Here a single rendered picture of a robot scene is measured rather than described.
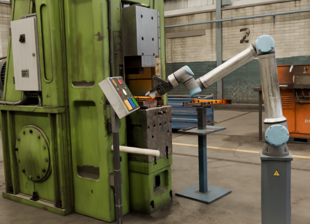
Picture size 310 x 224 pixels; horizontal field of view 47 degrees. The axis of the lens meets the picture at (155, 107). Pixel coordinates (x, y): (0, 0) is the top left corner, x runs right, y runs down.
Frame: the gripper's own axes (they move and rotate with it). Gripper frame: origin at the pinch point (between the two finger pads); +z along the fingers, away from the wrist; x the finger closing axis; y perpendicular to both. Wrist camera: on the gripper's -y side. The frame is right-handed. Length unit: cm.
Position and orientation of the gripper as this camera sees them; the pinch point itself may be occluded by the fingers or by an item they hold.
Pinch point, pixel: (146, 93)
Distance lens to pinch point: 260.7
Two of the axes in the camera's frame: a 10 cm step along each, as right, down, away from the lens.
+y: 5.2, 8.5, 0.0
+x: 1.7, -1.1, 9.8
